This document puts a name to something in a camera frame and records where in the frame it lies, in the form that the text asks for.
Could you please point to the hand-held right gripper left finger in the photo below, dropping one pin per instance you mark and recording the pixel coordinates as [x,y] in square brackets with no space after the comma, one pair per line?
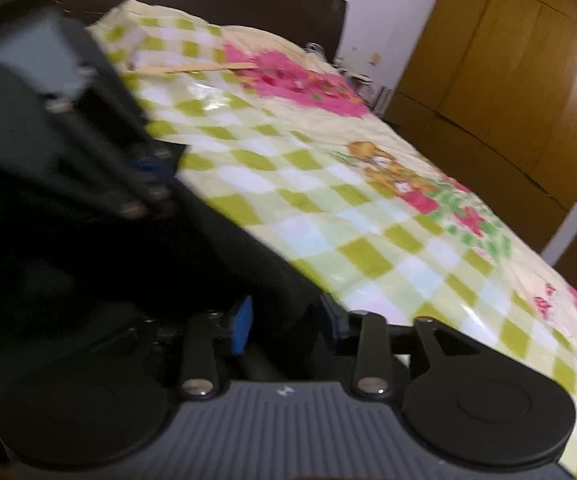
[241,325]

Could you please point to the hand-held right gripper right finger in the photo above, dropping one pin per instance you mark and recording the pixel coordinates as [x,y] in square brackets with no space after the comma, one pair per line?
[332,325]

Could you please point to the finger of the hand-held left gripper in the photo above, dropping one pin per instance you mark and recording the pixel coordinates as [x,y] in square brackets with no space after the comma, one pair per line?
[151,165]

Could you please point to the black pants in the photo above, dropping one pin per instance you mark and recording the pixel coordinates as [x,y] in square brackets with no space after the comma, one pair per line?
[193,260]

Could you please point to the thin wooden stick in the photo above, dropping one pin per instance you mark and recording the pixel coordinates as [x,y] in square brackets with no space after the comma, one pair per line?
[193,67]

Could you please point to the checkered printed blanket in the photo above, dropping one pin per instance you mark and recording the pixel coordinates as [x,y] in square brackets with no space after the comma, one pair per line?
[318,185]

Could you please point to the nightstand clutter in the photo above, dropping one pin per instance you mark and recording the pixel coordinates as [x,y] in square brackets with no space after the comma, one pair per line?
[363,80]

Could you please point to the brown wooden wardrobe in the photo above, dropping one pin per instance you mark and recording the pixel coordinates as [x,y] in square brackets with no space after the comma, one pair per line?
[493,60]

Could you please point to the beige wall socket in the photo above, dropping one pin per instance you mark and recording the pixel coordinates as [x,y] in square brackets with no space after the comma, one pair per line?
[375,58]

